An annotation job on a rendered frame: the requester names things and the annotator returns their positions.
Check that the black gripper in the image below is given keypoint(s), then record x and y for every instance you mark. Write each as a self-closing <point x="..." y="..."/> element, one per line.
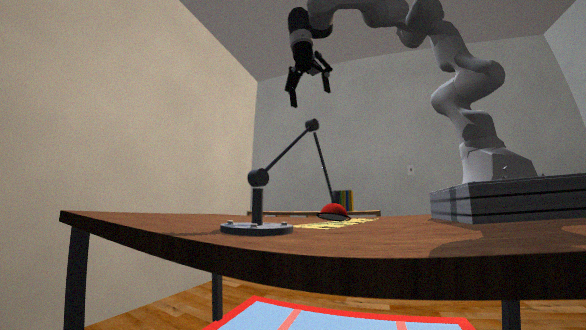
<point x="301" y="50"/>

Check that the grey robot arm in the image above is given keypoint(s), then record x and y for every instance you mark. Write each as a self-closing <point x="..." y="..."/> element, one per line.
<point x="484" y="156"/>

